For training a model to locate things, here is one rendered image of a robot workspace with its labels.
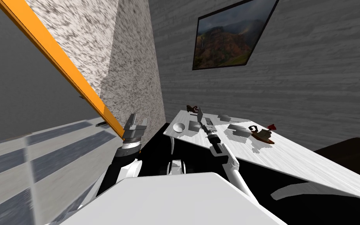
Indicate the small brown figure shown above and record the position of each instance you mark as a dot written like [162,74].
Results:
[192,108]

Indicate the framed landscape picture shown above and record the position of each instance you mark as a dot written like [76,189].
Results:
[227,37]

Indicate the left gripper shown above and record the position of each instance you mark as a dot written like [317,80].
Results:
[133,132]

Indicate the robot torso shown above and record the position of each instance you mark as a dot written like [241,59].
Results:
[173,203]

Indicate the black curled piece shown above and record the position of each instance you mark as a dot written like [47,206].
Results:
[253,128]

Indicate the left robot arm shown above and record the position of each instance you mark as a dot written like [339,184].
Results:
[117,165]

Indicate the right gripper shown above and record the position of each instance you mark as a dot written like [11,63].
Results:
[205,128]

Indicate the brown teapot on tray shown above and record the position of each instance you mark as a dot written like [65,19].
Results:
[262,135]

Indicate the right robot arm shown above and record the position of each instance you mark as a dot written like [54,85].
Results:
[232,165]

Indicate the small red piece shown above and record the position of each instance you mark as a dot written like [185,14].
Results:
[271,127]

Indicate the white wooden table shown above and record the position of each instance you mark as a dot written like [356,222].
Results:
[292,156]

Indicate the white bowl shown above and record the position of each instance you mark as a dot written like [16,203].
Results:
[179,127]

